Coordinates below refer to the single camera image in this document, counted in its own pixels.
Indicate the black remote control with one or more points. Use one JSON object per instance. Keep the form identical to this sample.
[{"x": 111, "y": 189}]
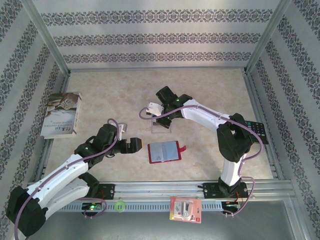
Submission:
[{"x": 260, "y": 130}]

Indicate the red card holder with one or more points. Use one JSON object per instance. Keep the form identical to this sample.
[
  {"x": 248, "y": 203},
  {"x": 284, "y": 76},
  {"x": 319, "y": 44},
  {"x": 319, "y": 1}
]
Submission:
[{"x": 170, "y": 151}]

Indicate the green tape roll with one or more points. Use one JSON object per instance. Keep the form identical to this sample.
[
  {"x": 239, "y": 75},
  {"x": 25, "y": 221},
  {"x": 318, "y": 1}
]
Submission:
[{"x": 120, "y": 206}]

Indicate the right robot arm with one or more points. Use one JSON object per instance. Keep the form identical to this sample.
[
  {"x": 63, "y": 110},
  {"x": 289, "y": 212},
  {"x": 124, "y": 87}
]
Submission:
[{"x": 205, "y": 117}]

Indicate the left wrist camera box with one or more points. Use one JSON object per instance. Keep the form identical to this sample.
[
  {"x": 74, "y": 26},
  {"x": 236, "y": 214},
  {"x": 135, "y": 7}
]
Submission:
[{"x": 123, "y": 130}]

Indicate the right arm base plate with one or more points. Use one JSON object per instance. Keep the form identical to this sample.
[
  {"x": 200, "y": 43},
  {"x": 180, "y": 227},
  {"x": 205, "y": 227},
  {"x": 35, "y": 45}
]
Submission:
[{"x": 210, "y": 191}]

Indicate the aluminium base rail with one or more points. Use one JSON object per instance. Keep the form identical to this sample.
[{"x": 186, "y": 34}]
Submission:
[{"x": 155, "y": 188}]

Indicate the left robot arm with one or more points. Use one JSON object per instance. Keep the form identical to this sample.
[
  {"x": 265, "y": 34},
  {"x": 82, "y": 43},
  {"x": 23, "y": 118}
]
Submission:
[{"x": 57, "y": 175}]

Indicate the aluminium frame rail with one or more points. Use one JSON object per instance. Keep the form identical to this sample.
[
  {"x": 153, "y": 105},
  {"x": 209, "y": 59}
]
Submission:
[
  {"x": 155, "y": 68},
  {"x": 65, "y": 82},
  {"x": 255, "y": 100}
]

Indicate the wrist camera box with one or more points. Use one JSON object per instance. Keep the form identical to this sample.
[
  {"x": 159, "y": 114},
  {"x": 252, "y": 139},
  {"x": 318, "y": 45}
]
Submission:
[
  {"x": 123, "y": 130},
  {"x": 155, "y": 108}
]

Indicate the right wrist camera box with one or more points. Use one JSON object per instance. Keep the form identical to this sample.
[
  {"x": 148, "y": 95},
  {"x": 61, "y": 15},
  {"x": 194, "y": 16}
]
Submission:
[{"x": 155, "y": 108}]

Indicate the paperback book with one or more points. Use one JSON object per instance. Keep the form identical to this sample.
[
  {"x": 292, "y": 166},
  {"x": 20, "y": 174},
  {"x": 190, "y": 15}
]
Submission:
[{"x": 62, "y": 112}]

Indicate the aluminium frame post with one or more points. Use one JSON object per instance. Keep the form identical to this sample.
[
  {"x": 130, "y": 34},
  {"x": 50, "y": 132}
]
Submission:
[
  {"x": 45, "y": 35},
  {"x": 267, "y": 37}
]

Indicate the red blister pack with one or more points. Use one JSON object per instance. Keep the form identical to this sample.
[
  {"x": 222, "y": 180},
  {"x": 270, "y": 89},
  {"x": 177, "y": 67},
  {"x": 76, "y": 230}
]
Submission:
[{"x": 185, "y": 210}]

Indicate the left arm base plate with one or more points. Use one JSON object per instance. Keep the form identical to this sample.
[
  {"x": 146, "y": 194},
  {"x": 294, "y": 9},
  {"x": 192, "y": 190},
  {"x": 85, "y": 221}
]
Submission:
[{"x": 107, "y": 191}]

